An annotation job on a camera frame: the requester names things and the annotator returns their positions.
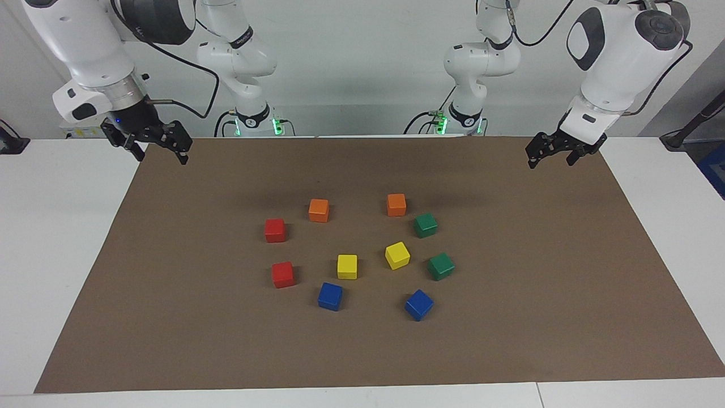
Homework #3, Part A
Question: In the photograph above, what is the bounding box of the blue wooden cube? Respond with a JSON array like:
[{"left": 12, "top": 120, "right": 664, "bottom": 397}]
[
  {"left": 317, "top": 282, "right": 344, "bottom": 312},
  {"left": 404, "top": 289, "right": 435, "bottom": 322}
]

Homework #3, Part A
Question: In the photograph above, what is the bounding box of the green wooden cube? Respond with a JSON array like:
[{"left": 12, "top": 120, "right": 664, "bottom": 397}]
[
  {"left": 427, "top": 252, "right": 456, "bottom": 282},
  {"left": 413, "top": 212, "right": 438, "bottom": 239}
]

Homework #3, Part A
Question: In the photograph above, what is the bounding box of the brown table mat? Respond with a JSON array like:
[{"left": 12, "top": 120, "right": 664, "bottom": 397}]
[{"left": 34, "top": 136, "right": 725, "bottom": 394}]

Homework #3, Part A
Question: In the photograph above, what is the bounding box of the white wall socket box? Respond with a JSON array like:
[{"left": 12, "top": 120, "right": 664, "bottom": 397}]
[{"left": 61, "top": 124, "right": 108, "bottom": 140}]

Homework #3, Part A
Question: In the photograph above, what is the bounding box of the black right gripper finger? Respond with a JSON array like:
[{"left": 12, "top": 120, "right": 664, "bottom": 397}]
[
  {"left": 101, "top": 119, "right": 146, "bottom": 163},
  {"left": 148, "top": 120, "right": 193, "bottom": 166}
]

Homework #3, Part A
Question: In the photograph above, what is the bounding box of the black clamp mount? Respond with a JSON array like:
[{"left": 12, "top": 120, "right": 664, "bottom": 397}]
[{"left": 0, "top": 119, "right": 31, "bottom": 155}]

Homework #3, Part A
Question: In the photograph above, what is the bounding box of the blue crate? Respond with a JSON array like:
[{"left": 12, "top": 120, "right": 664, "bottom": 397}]
[{"left": 697, "top": 142, "right": 725, "bottom": 200}]

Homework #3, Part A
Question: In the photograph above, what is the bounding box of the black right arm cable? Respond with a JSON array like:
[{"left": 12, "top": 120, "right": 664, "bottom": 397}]
[{"left": 110, "top": 0, "right": 220, "bottom": 120}]

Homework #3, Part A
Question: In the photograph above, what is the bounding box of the black base cable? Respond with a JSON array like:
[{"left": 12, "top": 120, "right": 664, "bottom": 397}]
[
  {"left": 403, "top": 84, "right": 457, "bottom": 135},
  {"left": 214, "top": 110, "right": 238, "bottom": 138}
]

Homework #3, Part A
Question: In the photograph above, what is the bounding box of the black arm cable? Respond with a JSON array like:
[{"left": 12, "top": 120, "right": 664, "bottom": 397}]
[
  {"left": 110, "top": 0, "right": 220, "bottom": 120},
  {"left": 504, "top": 0, "right": 694, "bottom": 117}
]

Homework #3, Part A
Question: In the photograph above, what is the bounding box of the red wooden cube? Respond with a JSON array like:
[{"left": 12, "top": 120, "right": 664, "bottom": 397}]
[
  {"left": 264, "top": 218, "right": 287, "bottom": 244},
  {"left": 271, "top": 261, "right": 296, "bottom": 289}
]

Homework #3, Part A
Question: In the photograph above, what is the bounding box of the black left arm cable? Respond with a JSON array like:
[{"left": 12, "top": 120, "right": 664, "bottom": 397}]
[{"left": 504, "top": 0, "right": 694, "bottom": 117}]

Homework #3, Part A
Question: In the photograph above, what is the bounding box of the yellow wooden cube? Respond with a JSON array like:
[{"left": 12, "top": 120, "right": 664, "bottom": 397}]
[
  {"left": 337, "top": 254, "right": 359, "bottom": 281},
  {"left": 385, "top": 241, "right": 411, "bottom": 271}
]

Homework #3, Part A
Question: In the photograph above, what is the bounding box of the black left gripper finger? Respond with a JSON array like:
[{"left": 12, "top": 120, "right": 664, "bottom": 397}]
[
  {"left": 525, "top": 131, "right": 561, "bottom": 169},
  {"left": 565, "top": 144, "right": 595, "bottom": 167}
]

